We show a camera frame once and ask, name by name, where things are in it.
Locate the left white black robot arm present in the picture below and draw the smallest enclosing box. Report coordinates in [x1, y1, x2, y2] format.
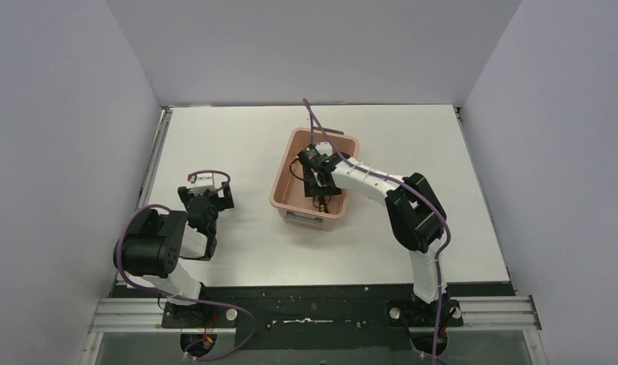
[113, 182, 234, 328]

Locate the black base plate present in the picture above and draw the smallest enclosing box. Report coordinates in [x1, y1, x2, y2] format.
[109, 281, 516, 354]

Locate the aluminium front rail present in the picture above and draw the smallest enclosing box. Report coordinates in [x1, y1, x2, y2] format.
[89, 297, 541, 334]

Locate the pink plastic bin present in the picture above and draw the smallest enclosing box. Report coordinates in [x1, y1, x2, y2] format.
[269, 128, 350, 231]

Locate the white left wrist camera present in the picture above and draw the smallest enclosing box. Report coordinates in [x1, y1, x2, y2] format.
[189, 173, 216, 195]

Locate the black yellow handled screwdriver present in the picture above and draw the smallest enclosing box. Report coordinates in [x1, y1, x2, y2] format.
[313, 195, 331, 214]

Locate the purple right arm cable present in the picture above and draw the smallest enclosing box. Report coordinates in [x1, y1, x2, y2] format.
[302, 98, 452, 365]

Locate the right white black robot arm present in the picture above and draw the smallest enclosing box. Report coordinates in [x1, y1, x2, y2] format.
[299, 154, 459, 328]

